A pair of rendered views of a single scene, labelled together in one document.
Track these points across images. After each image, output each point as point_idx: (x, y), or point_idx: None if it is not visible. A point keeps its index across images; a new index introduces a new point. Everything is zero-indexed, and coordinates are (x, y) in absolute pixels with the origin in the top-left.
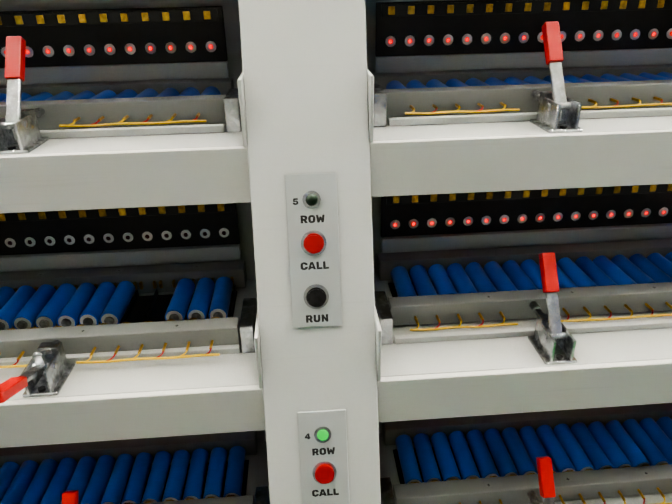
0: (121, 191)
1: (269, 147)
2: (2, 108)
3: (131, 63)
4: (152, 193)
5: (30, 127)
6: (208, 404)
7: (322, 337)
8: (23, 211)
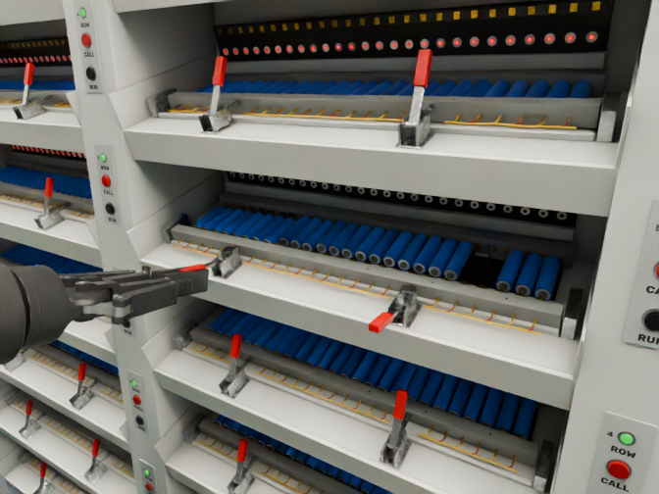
0: (486, 189)
1: (643, 171)
2: (404, 103)
3: (508, 53)
4: (513, 194)
5: (425, 126)
6: (523, 374)
7: (651, 357)
8: (409, 192)
